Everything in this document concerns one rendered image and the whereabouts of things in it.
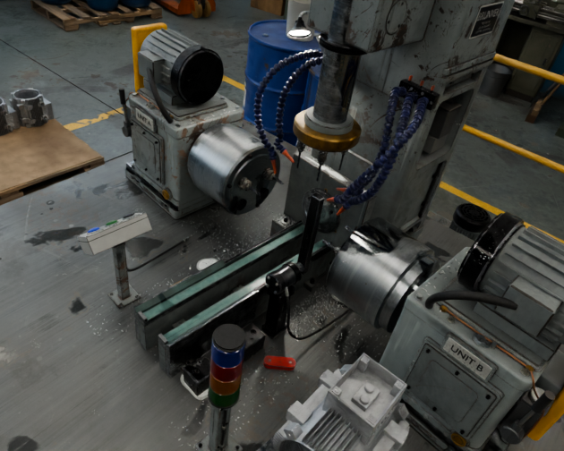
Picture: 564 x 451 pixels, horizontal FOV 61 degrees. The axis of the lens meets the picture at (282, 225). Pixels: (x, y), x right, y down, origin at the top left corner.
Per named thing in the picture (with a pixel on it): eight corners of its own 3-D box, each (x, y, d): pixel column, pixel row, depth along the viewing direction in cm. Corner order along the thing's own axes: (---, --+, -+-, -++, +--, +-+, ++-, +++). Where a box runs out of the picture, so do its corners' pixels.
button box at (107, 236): (141, 229, 135) (134, 211, 133) (153, 229, 129) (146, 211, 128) (83, 254, 124) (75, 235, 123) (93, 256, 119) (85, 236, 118)
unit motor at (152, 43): (171, 123, 194) (169, 15, 167) (223, 161, 178) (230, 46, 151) (113, 141, 178) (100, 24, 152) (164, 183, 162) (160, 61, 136)
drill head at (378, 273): (350, 252, 152) (369, 188, 136) (465, 334, 132) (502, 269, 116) (295, 288, 137) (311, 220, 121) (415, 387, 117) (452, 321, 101)
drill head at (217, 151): (217, 157, 185) (220, 97, 169) (284, 205, 167) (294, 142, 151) (162, 178, 170) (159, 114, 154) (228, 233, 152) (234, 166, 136)
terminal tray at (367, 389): (354, 371, 99) (362, 351, 95) (398, 405, 94) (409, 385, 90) (319, 410, 92) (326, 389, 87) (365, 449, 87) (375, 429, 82)
